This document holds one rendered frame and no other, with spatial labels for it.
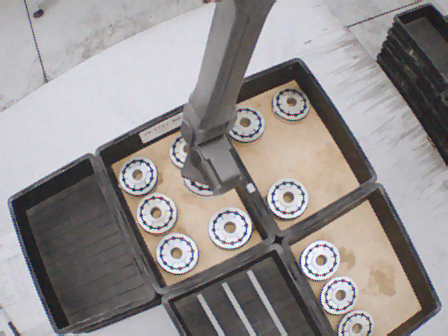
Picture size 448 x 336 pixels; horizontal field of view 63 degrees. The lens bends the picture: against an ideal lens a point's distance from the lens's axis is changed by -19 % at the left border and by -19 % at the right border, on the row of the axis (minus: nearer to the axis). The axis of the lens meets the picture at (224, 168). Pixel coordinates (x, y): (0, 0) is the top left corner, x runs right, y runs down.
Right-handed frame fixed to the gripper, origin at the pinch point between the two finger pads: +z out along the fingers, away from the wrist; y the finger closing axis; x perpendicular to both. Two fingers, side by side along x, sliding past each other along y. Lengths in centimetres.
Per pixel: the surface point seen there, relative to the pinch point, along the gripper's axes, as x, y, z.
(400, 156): -53, 32, 28
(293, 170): -18.9, 11.4, 15.2
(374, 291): -50, -14, 14
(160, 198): 9.9, -6.5, 12.7
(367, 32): -48, 141, 101
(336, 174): -30.5, 14.0, 15.0
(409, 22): -60, 116, 51
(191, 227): 0.7, -10.4, 15.2
